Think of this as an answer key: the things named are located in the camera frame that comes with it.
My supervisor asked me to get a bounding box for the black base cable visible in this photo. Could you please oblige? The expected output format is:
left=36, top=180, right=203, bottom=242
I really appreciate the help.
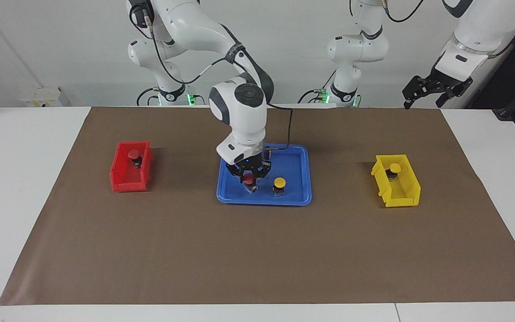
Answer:
left=136, top=87, right=162, bottom=107
left=298, top=69, right=336, bottom=104

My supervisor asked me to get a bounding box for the white wall power box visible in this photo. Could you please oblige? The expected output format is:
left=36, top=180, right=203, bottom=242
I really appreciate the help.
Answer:
left=20, top=86, right=70, bottom=108

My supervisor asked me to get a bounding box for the black right base cable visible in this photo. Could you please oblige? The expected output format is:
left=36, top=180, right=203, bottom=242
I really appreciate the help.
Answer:
left=136, top=87, right=162, bottom=107

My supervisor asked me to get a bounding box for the blue plastic tray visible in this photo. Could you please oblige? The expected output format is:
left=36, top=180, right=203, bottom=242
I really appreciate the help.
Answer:
left=216, top=143, right=312, bottom=206

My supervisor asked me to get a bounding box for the black left base cable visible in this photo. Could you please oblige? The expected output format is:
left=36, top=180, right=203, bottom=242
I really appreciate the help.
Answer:
left=298, top=69, right=336, bottom=104

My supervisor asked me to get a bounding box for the yellow plastic storage bin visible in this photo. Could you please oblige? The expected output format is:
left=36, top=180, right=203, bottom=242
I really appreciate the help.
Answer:
left=371, top=154, right=421, bottom=208

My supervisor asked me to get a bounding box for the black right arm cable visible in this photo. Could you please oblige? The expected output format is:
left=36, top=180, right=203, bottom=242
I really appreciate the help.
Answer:
left=141, top=9, right=294, bottom=153

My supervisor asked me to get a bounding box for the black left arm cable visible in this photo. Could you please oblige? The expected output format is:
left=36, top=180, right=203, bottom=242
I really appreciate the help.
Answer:
left=383, top=0, right=427, bottom=24

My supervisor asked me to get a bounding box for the black backdrop panel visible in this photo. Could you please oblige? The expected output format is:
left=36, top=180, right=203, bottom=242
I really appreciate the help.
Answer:
left=465, top=9, right=515, bottom=132

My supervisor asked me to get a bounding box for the red plastic storage bin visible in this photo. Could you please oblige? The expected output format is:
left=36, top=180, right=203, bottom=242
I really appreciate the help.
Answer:
left=110, top=141, right=155, bottom=193

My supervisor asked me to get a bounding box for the brown paper table mat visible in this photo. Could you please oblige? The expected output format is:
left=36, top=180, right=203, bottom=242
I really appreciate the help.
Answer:
left=0, top=106, right=515, bottom=306

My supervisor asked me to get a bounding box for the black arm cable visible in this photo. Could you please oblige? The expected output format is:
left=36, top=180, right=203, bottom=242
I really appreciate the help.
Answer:
left=383, top=0, right=427, bottom=24
left=141, top=9, right=294, bottom=153

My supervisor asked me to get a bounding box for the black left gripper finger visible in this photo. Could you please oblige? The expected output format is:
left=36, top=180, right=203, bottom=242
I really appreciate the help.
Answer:
left=436, top=87, right=461, bottom=108
left=403, top=76, right=428, bottom=110

